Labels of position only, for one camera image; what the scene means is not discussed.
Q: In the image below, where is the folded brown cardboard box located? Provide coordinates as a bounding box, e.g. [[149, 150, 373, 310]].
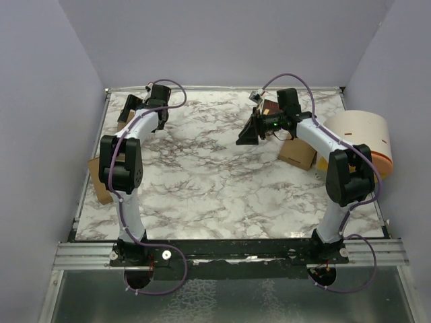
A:
[[277, 138, 317, 171]]

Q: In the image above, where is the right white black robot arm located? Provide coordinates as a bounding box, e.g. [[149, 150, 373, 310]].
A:
[[236, 88, 375, 263]]

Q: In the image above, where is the black mounting rail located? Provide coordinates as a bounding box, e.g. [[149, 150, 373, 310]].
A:
[[110, 238, 349, 281]]

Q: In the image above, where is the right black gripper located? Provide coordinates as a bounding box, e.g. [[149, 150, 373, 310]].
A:
[[236, 108, 286, 145]]

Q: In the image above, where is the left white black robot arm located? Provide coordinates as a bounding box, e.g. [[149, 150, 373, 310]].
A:
[[98, 83, 171, 266]]

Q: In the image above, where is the small cardboard piece left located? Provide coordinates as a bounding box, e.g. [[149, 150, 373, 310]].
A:
[[88, 157, 113, 205]]

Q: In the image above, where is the dark orange paperback book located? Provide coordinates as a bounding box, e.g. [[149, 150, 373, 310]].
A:
[[259, 99, 281, 115]]

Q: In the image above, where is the white orange tape dispenser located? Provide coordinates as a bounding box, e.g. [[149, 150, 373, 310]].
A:
[[323, 110, 394, 179]]

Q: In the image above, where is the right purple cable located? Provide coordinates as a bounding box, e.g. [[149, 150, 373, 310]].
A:
[[261, 73, 385, 293]]

